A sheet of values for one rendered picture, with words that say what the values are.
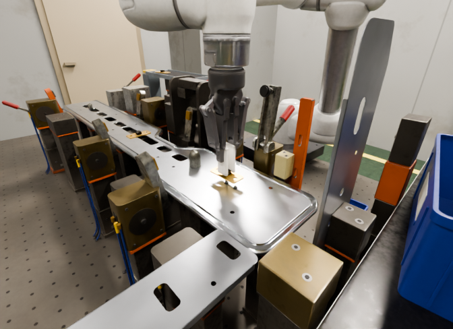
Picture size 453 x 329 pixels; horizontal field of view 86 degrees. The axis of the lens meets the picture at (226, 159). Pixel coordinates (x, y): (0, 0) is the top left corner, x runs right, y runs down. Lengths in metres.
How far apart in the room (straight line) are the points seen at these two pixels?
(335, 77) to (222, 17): 0.72
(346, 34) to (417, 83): 2.63
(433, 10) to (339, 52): 2.59
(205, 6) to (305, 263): 0.42
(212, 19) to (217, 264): 0.40
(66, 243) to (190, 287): 0.69
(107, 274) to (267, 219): 0.54
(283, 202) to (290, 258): 0.22
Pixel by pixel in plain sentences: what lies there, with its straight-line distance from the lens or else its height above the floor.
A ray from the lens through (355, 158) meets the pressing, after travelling 0.42.
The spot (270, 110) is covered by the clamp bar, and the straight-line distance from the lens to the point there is 0.64.
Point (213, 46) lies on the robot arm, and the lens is 0.48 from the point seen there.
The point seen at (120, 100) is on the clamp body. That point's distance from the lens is 1.52.
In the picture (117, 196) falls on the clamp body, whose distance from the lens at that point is 0.52.
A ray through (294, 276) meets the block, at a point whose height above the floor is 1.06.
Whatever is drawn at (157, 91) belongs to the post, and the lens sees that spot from 1.49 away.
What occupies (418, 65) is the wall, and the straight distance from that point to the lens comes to 3.60.
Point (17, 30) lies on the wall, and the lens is 3.77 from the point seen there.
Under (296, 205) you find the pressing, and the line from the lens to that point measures 0.55.
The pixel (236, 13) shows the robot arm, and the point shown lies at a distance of 0.47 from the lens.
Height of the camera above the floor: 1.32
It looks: 26 degrees down
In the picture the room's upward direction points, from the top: straight up
